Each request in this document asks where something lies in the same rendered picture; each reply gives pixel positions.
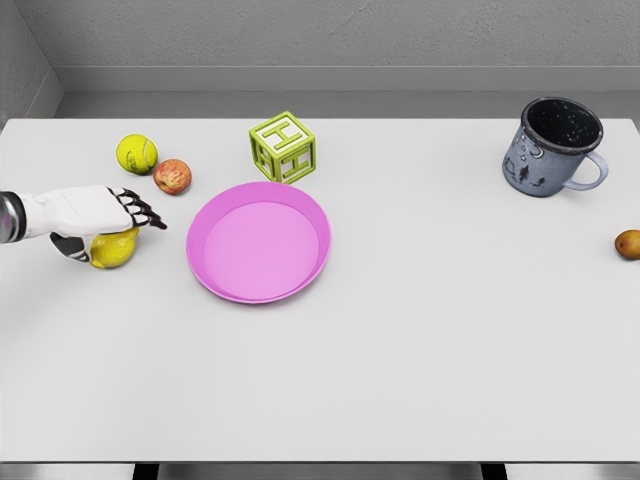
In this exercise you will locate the pink plate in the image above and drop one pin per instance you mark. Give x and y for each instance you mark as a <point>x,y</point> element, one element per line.
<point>259,242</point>

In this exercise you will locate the grey enamel mug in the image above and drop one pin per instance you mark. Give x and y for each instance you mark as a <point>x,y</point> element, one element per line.
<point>552,150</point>

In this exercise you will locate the brown-yellow pear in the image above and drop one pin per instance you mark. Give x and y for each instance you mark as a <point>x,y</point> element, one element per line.
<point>629,244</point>

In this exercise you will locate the yellow lemon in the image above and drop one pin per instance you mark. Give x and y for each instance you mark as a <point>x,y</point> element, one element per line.
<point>114,247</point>

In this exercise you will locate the red-yellow apple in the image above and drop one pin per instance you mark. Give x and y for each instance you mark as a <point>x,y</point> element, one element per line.
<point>172,176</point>

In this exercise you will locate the green letter block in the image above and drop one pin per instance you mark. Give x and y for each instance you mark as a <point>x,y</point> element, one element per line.
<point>283,148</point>

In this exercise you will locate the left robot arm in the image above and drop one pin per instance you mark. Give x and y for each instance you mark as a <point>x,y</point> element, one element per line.
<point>22,215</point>

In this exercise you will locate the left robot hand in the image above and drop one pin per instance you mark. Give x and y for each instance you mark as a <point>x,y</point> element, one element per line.
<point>92,210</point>

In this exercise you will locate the yellow-green tennis ball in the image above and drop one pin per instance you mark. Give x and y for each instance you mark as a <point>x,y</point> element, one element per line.
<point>136,154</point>

